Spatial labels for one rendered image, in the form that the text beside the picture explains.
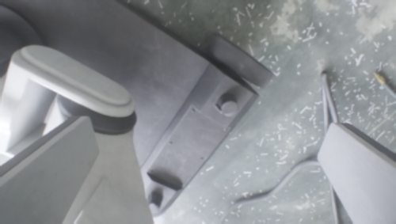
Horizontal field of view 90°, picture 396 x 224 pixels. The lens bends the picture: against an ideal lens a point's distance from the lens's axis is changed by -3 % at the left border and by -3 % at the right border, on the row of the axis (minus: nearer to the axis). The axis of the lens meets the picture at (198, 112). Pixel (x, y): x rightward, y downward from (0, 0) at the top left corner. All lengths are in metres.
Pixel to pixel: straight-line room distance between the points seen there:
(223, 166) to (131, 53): 0.57
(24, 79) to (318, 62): 0.76
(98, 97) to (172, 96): 0.20
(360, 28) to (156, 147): 0.72
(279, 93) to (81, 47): 0.60
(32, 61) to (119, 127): 0.16
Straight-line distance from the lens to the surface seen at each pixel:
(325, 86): 0.80
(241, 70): 0.47
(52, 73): 0.39
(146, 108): 0.53
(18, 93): 0.42
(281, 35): 0.71
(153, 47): 0.48
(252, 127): 0.78
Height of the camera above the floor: 0.64
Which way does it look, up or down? 65 degrees down
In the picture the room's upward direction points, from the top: 172 degrees clockwise
